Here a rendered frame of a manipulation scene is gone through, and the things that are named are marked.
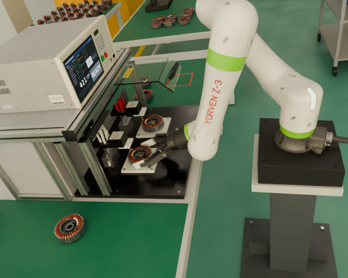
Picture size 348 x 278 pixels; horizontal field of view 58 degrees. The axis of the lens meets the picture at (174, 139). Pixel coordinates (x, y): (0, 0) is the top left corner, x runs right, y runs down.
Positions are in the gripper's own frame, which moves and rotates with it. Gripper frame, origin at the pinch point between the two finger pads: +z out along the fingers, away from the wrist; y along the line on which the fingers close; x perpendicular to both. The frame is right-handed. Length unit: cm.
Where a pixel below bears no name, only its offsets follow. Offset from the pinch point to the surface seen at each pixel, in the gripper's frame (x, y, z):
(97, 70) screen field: 38.1, 13.0, -2.2
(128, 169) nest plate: -0.4, -6.3, 5.1
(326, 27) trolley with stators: -110, 282, -97
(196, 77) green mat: -11, 79, -11
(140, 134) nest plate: 0.1, 18.2, 6.3
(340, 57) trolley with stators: -109, 204, -95
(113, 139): 13.8, -2.9, 3.0
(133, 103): 13.4, 24.5, 2.2
